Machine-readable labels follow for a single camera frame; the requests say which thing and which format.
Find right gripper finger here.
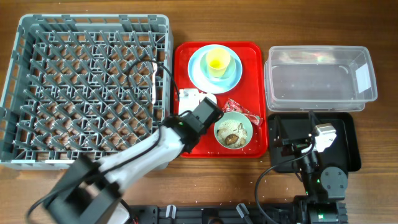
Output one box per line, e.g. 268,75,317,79
274,115,282,139
308,110,320,134

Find green food bowl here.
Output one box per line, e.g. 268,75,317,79
214,111,253,150

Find red snack wrapper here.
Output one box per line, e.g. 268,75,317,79
222,98,264,126

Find light blue plate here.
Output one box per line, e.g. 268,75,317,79
187,44,243,94

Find white plastic fork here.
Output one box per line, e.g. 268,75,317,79
151,62,158,105

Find white napkin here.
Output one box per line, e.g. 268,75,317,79
205,93,217,104

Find rice and mushroom leftovers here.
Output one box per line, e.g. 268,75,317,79
216,119,248,149

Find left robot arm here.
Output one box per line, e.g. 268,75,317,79
43,98,223,223

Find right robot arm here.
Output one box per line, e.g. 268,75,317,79
273,111,348,223

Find grey plastic dishwasher rack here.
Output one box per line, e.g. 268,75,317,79
1,14,174,170

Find black plastic tray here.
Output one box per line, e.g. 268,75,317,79
267,112,361,172

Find clear plastic storage bin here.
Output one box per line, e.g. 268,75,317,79
264,45,378,112

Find small green saucer bowl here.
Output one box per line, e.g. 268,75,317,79
200,50,236,82

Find red plastic serving tray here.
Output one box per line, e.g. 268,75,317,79
174,42,268,159

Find yellow plastic cup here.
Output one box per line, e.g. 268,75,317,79
206,48,231,78

